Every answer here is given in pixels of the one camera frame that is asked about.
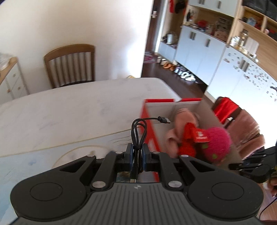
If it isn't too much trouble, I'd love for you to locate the black usb cable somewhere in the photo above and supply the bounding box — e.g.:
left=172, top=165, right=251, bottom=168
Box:
left=129, top=116, right=171, bottom=183

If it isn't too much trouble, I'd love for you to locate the red and white cardboard box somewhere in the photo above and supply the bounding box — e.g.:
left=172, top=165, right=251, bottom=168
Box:
left=141, top=98, right=242, bottom=170

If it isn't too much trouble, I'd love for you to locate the pink strawberry plush hat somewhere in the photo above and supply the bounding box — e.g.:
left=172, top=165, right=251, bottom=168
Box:
left=200, top=127, right=231, bottom=164

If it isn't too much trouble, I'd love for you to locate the red knotted cloth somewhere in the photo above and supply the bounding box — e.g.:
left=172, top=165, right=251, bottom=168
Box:
left=177, top=122, right=199, bottom=157

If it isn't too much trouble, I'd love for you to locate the wooden chair beside table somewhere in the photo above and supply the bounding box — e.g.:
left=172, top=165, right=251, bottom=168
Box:
left=212, top=97, right=265, bottom=159

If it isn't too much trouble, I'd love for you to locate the pink fleece garment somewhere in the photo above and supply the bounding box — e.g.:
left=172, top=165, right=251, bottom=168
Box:
left=165, top=108, right=199, bottom=158

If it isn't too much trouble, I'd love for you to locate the red cloth on chair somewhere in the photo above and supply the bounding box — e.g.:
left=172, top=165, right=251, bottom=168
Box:
left=213, top=97, right=239, bottom=124

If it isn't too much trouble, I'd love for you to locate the row of shoes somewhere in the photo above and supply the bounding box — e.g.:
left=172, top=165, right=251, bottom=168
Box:
left=156, top=56, right=202, bottom=84

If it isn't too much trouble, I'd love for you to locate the white tall cabinet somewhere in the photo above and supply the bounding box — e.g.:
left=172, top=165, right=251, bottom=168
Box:
left=158, top=26, right=276, bottom=102

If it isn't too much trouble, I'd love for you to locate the patterned door rug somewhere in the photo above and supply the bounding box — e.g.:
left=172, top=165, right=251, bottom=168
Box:
left=144, top=51, right=157, bottom=63

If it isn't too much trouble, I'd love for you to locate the wooden chair behind table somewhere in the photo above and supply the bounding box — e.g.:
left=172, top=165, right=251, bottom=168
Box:
left=44, top=44, right=96, bottom=89

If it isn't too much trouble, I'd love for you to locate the white drawer sideboard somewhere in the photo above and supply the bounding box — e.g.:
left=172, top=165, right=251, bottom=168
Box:
left=0, top=57, right=30, bottom=105

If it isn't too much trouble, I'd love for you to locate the dark wooden door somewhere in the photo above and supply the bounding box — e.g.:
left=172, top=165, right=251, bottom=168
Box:
left=145, top=0, right=161, bottom=52

